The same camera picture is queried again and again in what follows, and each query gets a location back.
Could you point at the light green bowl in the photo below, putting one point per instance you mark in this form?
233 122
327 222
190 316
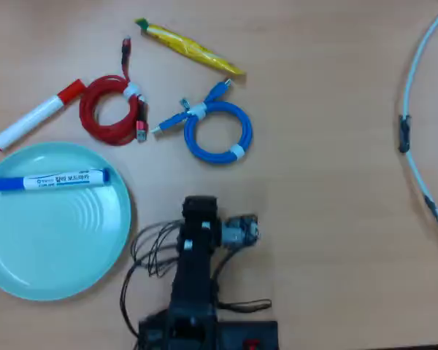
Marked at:
58 237

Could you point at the red whiteboard marker pen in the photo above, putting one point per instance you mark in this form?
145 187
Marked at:
33 116

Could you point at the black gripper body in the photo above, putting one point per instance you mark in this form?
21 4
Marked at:
200 218

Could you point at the blue whiteboard marker pen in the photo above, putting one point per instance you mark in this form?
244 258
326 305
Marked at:
58 179

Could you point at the black tape wrap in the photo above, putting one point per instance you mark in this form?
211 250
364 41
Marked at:
431 206

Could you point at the yellow snack packet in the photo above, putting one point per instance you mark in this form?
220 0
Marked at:
190 45

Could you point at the gripper camera circuit board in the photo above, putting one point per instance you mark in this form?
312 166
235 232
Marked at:
239 231

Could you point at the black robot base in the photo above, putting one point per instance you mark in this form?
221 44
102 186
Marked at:
241 331

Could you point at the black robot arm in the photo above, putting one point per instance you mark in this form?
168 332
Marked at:
193 280

